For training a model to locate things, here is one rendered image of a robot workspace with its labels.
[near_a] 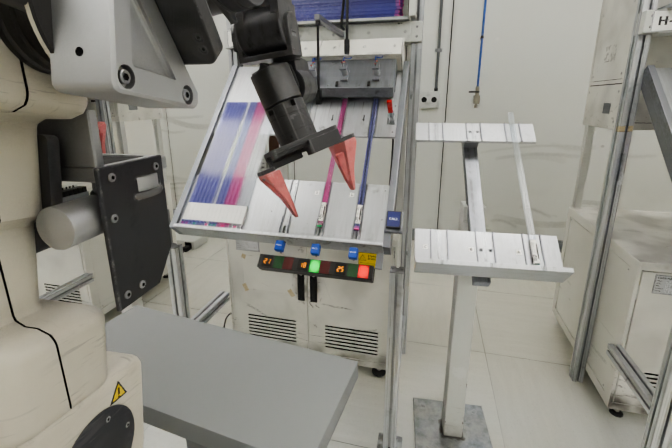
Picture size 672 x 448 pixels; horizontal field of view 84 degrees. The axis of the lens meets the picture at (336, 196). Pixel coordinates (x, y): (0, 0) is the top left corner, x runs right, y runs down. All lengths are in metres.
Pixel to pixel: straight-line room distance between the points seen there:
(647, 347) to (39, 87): 1.67
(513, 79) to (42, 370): 2.87
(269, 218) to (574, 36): 2.46
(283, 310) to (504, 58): 2.23
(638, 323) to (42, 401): 1.54
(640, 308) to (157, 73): 1.51
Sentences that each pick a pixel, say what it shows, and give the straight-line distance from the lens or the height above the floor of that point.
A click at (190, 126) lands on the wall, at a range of 3.58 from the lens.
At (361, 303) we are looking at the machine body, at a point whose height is 0.35.
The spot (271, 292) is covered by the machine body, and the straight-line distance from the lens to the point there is 1.60.
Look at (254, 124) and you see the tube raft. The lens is 1.38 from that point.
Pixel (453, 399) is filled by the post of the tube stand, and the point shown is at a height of 0.16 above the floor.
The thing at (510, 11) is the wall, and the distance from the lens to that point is 3.01.
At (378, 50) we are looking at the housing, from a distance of 1.39.
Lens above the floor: 1.11
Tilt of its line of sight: 15 degrees down
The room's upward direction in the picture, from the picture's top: straight up
